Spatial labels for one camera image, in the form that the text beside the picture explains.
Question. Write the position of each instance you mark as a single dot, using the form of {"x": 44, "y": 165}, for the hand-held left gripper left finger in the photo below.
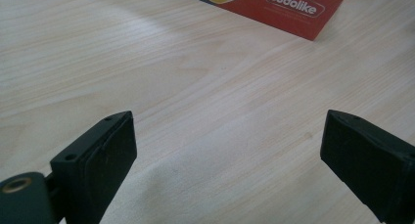
{"x": 98, "y": 165}

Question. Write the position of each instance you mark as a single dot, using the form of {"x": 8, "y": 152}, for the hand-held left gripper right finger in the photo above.
{"x": 368, "y": 152}

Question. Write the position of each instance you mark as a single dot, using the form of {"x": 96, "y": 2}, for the red fruit-print box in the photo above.
{"x": 287, "y": 8}

